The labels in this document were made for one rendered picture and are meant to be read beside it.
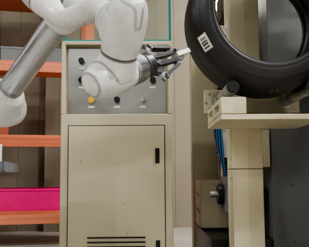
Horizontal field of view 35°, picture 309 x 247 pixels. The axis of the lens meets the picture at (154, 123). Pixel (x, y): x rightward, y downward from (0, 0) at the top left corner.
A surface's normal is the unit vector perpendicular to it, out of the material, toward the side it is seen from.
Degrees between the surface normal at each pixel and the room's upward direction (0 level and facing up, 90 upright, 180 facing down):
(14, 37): 90
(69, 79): 90
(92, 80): 112
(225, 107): 90
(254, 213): 90
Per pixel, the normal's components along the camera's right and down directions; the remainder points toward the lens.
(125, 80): 0.73, 0.46
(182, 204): 0.16, -0.11
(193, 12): -0.73, -0.04
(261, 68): -0.02, 0.07
